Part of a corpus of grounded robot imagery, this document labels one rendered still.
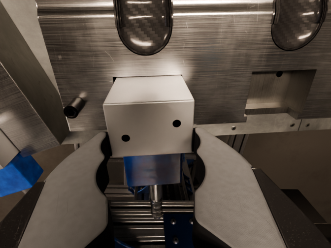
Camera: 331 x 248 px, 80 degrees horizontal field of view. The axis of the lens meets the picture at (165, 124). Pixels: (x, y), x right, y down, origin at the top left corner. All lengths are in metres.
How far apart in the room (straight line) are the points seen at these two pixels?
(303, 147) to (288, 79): 1.44
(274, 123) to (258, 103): 0.11
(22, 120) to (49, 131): 0.03
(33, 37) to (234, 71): 0.21
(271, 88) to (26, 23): 0.26
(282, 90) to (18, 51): 0.26
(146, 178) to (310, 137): 1.52
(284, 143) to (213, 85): 1.40
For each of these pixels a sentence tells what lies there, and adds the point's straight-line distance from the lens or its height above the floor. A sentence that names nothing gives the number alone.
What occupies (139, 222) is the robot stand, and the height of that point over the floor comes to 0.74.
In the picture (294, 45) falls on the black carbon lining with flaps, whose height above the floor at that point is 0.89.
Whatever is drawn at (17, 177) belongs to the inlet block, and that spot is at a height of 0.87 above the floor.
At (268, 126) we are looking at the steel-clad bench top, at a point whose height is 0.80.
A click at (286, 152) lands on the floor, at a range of 1.61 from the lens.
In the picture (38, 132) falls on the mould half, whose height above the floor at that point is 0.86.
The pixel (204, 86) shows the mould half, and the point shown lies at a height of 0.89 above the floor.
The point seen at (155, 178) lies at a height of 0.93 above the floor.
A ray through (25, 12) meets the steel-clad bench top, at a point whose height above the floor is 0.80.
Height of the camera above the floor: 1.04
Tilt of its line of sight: 61 degrees down
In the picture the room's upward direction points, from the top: 171 degrees clockwise
